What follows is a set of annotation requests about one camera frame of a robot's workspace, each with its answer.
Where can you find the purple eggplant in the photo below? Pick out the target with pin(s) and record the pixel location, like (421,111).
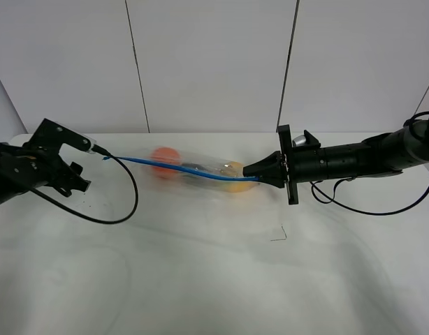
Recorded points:
(194,170)

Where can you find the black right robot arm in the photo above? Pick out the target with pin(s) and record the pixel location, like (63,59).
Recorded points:
(382,155)

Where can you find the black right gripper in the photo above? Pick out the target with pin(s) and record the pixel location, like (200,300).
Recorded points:
(300,163)

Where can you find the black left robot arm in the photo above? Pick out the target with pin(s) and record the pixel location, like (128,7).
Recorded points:
(11,187)

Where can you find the orange fruit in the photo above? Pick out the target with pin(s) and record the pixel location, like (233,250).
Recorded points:
(165,155)

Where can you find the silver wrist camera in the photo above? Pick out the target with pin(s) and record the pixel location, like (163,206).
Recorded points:
(52,135)
(299,141)

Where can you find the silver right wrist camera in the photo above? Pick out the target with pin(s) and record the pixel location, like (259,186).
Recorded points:
(299,141)

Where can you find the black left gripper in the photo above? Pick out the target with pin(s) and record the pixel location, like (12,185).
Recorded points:
(37,166)

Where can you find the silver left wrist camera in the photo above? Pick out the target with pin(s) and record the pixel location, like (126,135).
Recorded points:
(52,135)

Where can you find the yellow pear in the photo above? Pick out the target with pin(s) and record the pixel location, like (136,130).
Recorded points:
(234,169)

